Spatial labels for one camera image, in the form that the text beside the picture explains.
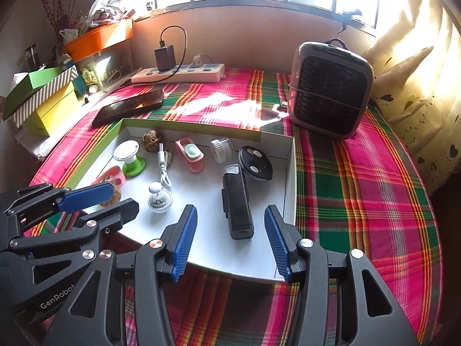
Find black charger adapter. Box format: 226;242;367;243
155;45;175;73

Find white ribbed plastic cap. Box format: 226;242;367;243
210;137;231;164

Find blue carton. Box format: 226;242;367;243
59;55;89;94

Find white plastic bag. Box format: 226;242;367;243
86;0;135;24

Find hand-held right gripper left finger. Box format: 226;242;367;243
41;204;199;346

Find green and white spool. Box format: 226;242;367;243
113;140;146;177

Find green cardboard box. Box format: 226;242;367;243
67;117;298;283

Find green box lid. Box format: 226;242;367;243
2;67;71;121

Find plaid blanket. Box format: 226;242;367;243
29;67;443;346

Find pink holder with mint insert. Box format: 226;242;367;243
175;137;204;173

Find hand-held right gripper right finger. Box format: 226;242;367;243
264;204;420;346

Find stack of coloured gift boxes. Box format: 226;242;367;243
12;67;79;127

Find black window handle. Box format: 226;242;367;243
339;9;364;31

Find clear plastic organizer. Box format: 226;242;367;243
77;40;132;94

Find cream heart print curtain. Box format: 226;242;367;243
362;0;461;191

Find black charger cable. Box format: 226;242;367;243
159;26;188;76

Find white short cable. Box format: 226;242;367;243
157;143;175;188

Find white knob stand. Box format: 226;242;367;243
148;182;173;213

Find black round lid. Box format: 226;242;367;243
239;146;273;181

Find brown walnut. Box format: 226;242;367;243
143;131;161;152
99;182;121;208

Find dried red branches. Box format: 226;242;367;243
36;0;90;44

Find black rectangular device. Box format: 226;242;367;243
220;163;255;240

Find grey portable heater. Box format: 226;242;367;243
288;40;375;140

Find white power strip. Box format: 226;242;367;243
130;63;226;83

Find black smartphone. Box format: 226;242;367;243
92;89;164;127

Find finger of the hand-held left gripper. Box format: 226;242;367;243
0;183;113;229
11;198;140;260

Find orange tray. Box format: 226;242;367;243
62;20;135;62

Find white plug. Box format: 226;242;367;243
189;53;213;71

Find pink and green clip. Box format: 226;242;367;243
92;166;126;190

